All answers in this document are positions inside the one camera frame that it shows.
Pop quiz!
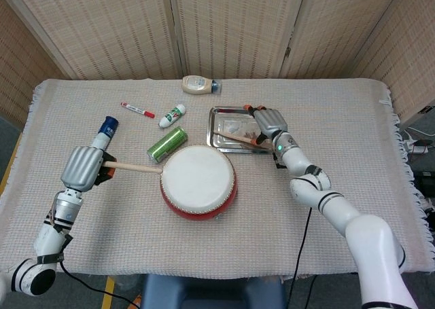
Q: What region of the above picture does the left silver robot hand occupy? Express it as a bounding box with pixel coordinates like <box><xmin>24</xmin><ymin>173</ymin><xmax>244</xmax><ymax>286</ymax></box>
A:
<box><xmin>60</xmin><ymin>146</ymin><xmax>118</xmax><ymax>192</ymax></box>

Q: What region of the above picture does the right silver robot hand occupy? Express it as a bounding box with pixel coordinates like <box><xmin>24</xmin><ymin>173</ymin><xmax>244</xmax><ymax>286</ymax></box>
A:
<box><xmin>243</xmin><ymin>103</ymin><xmax>289</xmax><ymax>145</ymax></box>

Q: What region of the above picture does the wooden drumstick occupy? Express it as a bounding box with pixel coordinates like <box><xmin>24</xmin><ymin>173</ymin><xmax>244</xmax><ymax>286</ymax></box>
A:
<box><xmin>101</xmin><ymin>161</ymin><xmax>163</xmax><ymax>174</ymax></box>
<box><xmin>213</xmin><ymin>131</ymin><xmax>273</xmax><ymax>150</ymax></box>

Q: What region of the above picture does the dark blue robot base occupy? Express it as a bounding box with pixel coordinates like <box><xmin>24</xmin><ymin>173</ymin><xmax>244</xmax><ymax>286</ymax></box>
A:
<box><xmin>141</xmin><ymin>274</ymin><xmax>286</xmax><ymax>309</ymax></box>

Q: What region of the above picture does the red drum white head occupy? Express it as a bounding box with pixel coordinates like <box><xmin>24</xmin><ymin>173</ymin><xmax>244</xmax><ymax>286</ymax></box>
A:
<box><xmin>159</xmin><ymin>145</ymin><xmax>238</xmax><ymax>223</ymax></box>

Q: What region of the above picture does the stainless steel tray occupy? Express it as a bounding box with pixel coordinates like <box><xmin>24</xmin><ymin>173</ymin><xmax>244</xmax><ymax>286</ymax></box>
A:
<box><xmin>206</xmin><ymin>106</ymin><xmax>280</xmax><ymax>155</ymax></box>

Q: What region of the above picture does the white bottle blue cap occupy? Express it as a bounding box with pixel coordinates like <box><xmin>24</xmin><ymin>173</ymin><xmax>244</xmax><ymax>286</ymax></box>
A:
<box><xmin>90</xmin><ymin>115</ymin><xmax>120</xmax><ymax>153</ymax></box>

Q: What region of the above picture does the red white marker pen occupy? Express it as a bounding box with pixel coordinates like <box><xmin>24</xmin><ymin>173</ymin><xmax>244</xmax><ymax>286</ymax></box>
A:
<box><xmin>120</xmin><ymin>101</ymin><xmax>156</xmax><ymax>119</ymax></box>

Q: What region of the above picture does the beige squeeze bottle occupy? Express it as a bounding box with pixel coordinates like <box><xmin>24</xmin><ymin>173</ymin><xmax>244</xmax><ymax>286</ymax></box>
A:
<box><xmin>181</xmin><ymin>75</ymin><xmax>223</xmax><ymax>95</ymax></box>

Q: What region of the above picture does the green drink can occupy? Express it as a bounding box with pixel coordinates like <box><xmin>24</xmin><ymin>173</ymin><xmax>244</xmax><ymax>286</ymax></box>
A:
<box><xmin>146</xmin><ymin>126</ymin><xmax>189</xmax><ymax>164</ymax></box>

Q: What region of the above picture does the white green small tube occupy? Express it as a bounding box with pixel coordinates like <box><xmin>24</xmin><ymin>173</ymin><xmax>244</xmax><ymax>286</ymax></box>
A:
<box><xmin>158</xmin><ymin>103</ymin><xmax>187</xmax><ymax>130</ymax></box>

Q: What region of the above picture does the bamboo folding screen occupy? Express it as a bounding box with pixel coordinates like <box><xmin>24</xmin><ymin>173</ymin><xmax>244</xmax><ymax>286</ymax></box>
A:
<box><xmin>0</xmin><ymin>0</ymin><xmax>435</xmax><ymax>126</ymax></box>

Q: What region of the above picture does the beige woven tablecloth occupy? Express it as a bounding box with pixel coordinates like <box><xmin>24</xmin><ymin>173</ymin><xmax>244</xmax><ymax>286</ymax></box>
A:
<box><xmin>0</xmin><ymin>77</ymin><xmax>428</xmax><ymax>276</ymax></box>

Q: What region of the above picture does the white power strip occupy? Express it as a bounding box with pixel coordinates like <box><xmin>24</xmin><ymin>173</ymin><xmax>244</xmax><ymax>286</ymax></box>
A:
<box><xmin>403</xmin><ymin>141</ymin><xmax>430</xmax><ymax>155</ymax></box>

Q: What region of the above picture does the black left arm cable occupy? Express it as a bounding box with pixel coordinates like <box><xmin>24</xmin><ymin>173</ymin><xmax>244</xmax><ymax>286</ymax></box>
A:
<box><xmin>58</xmin><ymin>260</ymin><xmax>141</xmax><ymax>309</ymax></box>

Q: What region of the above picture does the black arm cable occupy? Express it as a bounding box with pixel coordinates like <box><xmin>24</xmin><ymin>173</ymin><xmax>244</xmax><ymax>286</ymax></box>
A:
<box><xmin>288</xmin><ymin>206</ymin><xmax>313</xmax><ymax>309</ymax></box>
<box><xmin>58</xmin><ymin>260</ymin><xmax>141</xmax><ymax>309</ymax></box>

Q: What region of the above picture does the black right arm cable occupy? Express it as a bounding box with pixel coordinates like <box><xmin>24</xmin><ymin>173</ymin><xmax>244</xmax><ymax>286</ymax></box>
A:
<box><xmin>288</xmin><ymin>206</ymin><xmax>313</xmax><ymax>309</ymax></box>

